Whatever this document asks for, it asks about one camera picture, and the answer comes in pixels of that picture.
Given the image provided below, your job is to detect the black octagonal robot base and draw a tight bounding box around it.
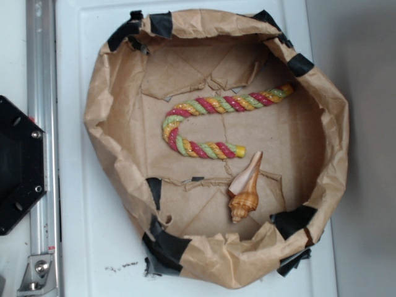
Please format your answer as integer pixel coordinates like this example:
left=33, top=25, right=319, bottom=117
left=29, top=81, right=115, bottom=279
left=1, top=96, right=46, bottom=236

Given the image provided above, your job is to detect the brown spiral conch shell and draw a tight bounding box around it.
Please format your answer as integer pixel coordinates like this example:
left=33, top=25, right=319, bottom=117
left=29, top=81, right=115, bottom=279
left=228, top=152, right=263, bottom=223

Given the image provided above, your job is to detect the brown paper-lined bin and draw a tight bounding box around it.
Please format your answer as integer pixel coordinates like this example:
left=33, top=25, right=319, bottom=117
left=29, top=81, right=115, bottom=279
left=84, top=9, right=349, bottom=289

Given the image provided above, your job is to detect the white plastic tray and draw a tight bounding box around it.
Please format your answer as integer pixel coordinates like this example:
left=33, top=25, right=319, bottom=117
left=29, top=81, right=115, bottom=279
left=55, top=1, right=337, bottom=296

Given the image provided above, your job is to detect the twisted multicolour rope cane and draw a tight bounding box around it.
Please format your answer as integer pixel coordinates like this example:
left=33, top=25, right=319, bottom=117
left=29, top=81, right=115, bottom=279
left=162, top=84, right=294, bottom=160

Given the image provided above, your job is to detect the aluminium extrusion rail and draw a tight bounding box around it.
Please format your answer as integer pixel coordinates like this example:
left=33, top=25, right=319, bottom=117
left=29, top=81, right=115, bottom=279
left=26, top=1, right=64, bottom=296

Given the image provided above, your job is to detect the metal corner bracket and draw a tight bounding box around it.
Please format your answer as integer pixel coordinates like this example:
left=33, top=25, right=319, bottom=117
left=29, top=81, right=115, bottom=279
left=17, top=254, right=59, bottom=296

